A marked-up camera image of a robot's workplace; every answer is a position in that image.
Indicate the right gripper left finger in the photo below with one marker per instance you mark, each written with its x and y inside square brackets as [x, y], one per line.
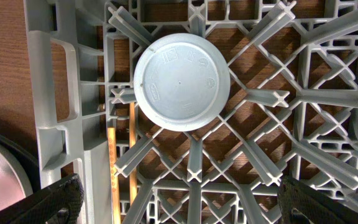
[60, 202]

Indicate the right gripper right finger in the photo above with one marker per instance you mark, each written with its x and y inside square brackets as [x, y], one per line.
[300, 203]

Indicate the light blue plastic cup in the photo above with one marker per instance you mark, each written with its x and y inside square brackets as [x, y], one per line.
[181, 82]

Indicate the grey plastic dishwasher rack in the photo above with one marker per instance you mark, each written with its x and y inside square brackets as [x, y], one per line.
[292, 106]

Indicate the round black serving tray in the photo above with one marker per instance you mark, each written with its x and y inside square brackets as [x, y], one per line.
[26, 159]

